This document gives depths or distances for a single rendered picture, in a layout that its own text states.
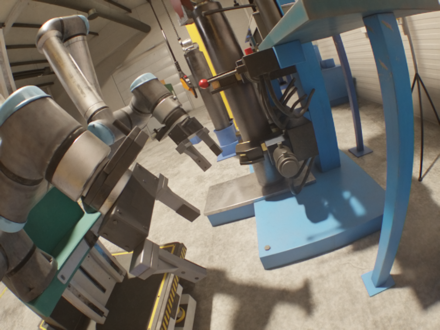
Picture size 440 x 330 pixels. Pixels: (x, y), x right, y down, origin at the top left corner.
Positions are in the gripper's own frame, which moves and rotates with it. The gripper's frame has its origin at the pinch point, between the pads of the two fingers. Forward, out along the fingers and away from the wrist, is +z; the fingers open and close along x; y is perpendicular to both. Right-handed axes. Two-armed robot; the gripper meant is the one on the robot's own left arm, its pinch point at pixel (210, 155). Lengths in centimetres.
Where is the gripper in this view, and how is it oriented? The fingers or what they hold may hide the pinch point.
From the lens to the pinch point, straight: 63.5
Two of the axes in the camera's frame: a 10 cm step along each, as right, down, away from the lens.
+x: 2.5, -3.6, 9.0
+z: 6.8, 7.3, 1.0
